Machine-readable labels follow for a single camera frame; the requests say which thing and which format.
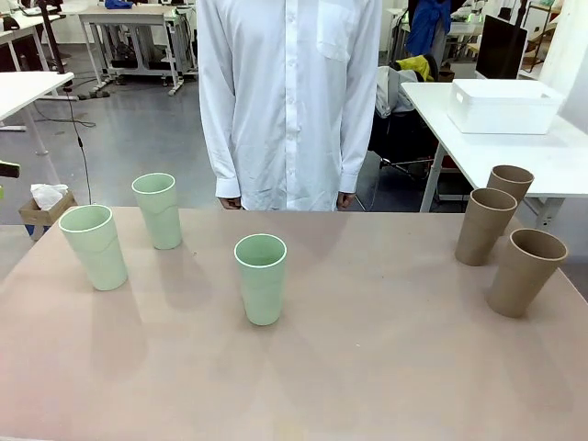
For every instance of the light green plastic cup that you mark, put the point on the light green plastic cup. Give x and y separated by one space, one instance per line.
98 262
161 220
263 294

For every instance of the brown plastic cup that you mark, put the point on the brown plastic cup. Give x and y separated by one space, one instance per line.
480 234
521 193
516 285

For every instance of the white plastic basket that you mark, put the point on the white plastic basket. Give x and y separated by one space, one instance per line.
503 112

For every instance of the white sleeved left forearm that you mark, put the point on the white sleeved left forearm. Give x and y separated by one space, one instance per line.
356 138

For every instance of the white sleeved right forearm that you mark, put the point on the white sleeved right forearm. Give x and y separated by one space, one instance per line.
220 138

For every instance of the person's right hand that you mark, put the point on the person's right hand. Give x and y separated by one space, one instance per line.
229 202

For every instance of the person's left hand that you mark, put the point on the person's left hand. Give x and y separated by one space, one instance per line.
345 200

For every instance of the white crumpled tissue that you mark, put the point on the white crumpled tissue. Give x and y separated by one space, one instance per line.
46 193

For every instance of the brown cardboard box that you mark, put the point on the brown cardboard box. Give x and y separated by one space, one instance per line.
55 209

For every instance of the small white side table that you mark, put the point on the small white side table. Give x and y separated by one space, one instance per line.
23 89

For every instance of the black stand pole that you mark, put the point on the black stand pole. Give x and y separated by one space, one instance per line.
51 41

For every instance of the grey metal workbench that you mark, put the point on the grey metal workbench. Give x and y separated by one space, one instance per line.
133 18

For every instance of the person in white shirt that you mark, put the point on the person in white shirt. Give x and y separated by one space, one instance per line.
289 92

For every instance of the black chair with grey garment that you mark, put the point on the black chair with grey garment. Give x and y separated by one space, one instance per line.
395 101

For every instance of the yellow garment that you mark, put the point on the yellow garment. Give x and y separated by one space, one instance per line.
415 66

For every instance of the blue hanging jacket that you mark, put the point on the blue hanging jacket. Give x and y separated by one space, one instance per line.
427 27

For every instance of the black computer monitor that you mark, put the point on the black computer monitor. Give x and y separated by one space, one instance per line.
500 46

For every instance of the large white side table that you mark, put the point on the large white side table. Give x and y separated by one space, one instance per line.
542 161

